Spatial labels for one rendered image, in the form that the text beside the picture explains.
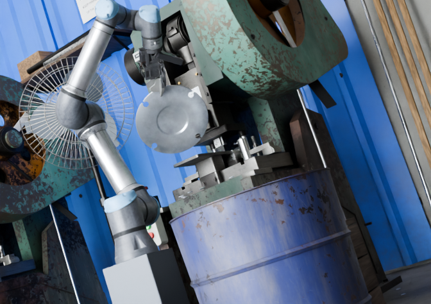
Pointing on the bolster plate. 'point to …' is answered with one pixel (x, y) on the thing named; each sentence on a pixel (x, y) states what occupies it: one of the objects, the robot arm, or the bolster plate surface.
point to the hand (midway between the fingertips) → (161, 92)
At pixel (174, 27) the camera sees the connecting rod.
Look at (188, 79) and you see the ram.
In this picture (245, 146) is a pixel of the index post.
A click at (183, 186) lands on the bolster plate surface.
